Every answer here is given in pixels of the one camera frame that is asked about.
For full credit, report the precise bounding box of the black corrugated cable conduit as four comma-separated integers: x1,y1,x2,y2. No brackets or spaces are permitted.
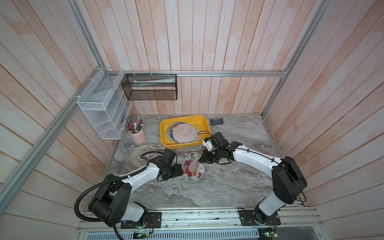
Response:
74,149,164,240

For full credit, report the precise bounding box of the white bear green coaster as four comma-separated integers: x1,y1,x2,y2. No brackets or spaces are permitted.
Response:
131,145,156,168

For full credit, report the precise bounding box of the grey hole punch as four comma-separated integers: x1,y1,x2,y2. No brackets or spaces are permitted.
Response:
210,118,224,126

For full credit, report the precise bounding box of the floral rose round coaster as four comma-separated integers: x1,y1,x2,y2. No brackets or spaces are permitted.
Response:
182,152,205,183

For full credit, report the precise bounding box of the blue bear car coaster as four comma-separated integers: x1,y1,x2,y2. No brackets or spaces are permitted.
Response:
167,122,186,142

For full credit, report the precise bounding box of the black wire mesh basket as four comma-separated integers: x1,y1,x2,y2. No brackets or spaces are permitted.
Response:
121,73,178,101

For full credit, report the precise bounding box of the pink pen cup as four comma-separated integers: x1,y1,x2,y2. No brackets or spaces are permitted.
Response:
123,117,146,144

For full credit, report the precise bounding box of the yellow plastic storage box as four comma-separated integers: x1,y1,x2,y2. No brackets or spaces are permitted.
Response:
160,115,211,149

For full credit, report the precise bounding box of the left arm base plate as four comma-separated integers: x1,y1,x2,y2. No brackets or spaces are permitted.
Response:
121,212,162,230

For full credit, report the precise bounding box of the white wire mesh shelf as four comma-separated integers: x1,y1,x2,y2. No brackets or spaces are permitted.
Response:
77,68,132,140

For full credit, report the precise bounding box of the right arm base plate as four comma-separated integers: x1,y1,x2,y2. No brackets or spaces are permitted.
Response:
238,208,281,226

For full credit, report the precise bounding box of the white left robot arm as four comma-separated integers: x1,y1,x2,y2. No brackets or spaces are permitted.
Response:
88,149,183,227

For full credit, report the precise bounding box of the large pink unicorn coaster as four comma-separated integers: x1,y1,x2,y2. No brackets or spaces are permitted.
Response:
172,124,198,144

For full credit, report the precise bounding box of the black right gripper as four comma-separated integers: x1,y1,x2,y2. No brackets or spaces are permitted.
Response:
197,148,222,164

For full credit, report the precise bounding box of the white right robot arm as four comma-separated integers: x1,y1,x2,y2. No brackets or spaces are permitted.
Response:
199,132,308,218

